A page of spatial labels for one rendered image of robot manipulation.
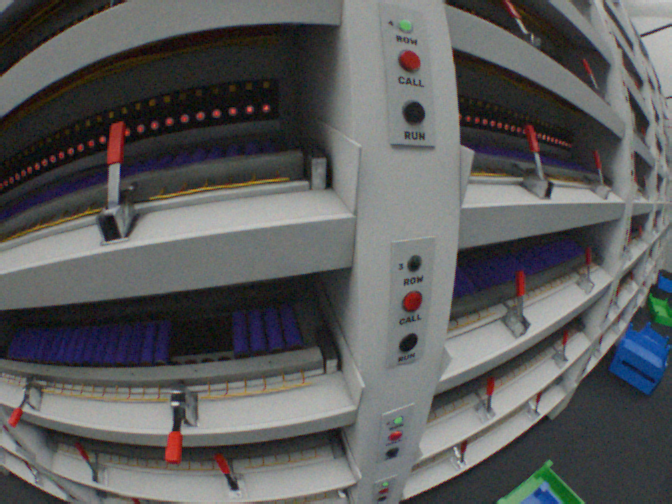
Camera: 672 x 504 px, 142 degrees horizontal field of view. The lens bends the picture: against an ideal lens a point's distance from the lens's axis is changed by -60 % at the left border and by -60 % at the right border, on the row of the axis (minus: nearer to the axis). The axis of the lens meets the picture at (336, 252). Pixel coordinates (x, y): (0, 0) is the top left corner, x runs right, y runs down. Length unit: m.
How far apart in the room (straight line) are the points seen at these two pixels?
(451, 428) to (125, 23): 0.65
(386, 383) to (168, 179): 0.28
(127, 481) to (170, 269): 0.44
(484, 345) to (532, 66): 0.36
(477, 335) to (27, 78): 0.59
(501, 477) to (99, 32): 1.07
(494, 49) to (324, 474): 0.58
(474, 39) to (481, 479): 0.91
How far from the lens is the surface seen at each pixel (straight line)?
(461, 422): 0.54
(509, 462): 0.93
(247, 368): 0.31
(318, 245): 0.20
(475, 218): 0.27
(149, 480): 0.54
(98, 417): 0.38
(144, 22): 0.25
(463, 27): 0.30
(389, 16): 0.24
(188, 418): 0.30
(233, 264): 0.21
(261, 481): 0.47
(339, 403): 0.31
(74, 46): 0.28
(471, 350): 0.38
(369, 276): 0.22
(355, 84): 0.21
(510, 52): 0.35
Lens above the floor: 0.75
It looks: 18 degrees down
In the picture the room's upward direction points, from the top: 3 degrees counter-clockwise
